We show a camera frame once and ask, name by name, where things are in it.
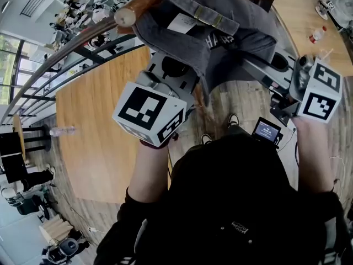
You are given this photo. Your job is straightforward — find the red wrist band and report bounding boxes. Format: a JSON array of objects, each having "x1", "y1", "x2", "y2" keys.
[{"x1": 139, "y1": 132, "x2": 180, "y2": 150}]

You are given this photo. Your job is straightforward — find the railing with wooden handrail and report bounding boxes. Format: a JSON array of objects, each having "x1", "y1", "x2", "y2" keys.
[{"x1": 0, "y1": 0, "x2": 280, "y2": 126}]

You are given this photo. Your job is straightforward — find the person's right forearm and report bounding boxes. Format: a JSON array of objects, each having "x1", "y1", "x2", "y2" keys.
[{"x1": 292, "y1": 114, "x2": 336, "y2": 193}]

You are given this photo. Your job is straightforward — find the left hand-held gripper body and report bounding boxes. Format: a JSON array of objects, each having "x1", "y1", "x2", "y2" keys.
[{"x1": 112, "y1": 71, "x2": 194, "y2": 149}]

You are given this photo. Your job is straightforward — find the grey harness strap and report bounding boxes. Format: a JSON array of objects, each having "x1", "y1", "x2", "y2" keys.
[{"x1": 133, "y1": 218, "x2": 148, "y2": 259}]

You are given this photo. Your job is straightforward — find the light wooden step block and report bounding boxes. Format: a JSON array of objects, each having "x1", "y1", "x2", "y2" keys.
[{"x1": 38, "y1": 214, "x2": 74, "y2": 245}]

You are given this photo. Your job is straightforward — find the glass window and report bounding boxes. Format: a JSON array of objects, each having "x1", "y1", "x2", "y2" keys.
[{"x1": 0, "y1": 33, "x2": 26, "y2": 106}]

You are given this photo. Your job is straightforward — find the wooden pole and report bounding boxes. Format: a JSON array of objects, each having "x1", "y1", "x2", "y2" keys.
[{"x1": 114, "y1": 0, "x2": 206, "y2": 109}]

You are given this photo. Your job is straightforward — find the red label plastic bottle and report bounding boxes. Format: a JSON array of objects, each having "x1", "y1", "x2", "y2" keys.
[{"x1": 308, "y1": 25, "x2": 328, "y2": 44}]

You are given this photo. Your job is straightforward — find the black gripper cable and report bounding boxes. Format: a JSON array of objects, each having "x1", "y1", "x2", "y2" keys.
[
  {"x1": 293, "y1": 141, "x2": 301, "y2": 167},
  {"x1": 166, "y1": 147, "x2": 174, "y2": 182}
]

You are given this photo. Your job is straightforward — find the person's left forearm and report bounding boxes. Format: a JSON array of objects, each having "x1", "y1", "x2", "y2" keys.
[{"x1": 128, "y1": 141, "x2": 170, "y2": 204}]

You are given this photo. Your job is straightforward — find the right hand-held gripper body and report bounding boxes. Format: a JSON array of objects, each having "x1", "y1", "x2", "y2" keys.
[{"x1": 269, "y1": 54, "x2": 343, "y2": 124}]

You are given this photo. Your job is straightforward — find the small black display device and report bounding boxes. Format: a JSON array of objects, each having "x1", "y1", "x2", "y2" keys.
[{"x1": 251, "y1": 116, "x2": 284, "y2": 149}]

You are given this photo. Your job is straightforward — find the round wooden bar table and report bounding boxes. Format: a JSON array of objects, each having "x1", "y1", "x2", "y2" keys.
[{"x1": 12, "y1": 114, "x2": 52, "y2": 164}]

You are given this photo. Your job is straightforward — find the person's black sweater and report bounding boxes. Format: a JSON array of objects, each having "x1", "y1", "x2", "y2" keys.
[{"x1": 93, "y1": 132, "x2": 353, "y2": 265}]

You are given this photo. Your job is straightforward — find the grey baseball cap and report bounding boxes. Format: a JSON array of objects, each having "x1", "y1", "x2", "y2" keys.
[{"x1": 132, "y1": 0, "x2": 279, "y2": 107}]

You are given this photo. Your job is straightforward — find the clear plastic bottle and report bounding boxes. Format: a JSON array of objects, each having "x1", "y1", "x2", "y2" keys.
[{"x1": 49, "y1": 125, "x2": 77, "y2": 137}]

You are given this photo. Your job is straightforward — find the black cabinet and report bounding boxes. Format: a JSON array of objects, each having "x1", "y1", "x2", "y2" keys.
[{"x1": 0, "y1": 132, "x2": 28, "y2": 184}]

